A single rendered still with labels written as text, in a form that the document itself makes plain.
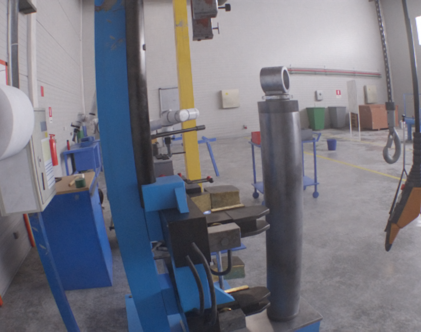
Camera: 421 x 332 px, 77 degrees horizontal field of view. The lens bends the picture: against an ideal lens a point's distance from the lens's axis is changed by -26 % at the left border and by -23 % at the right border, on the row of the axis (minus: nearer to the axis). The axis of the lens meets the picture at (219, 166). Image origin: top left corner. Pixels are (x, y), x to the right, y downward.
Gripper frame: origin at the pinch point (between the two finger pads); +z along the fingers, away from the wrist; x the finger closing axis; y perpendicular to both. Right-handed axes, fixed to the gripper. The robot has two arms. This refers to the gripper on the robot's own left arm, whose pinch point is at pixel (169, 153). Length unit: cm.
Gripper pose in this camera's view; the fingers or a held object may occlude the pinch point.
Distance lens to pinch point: 254.4
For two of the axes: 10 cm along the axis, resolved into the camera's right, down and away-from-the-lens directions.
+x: -0.4, -1.9, 9.8
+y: 10.0, -1.0, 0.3
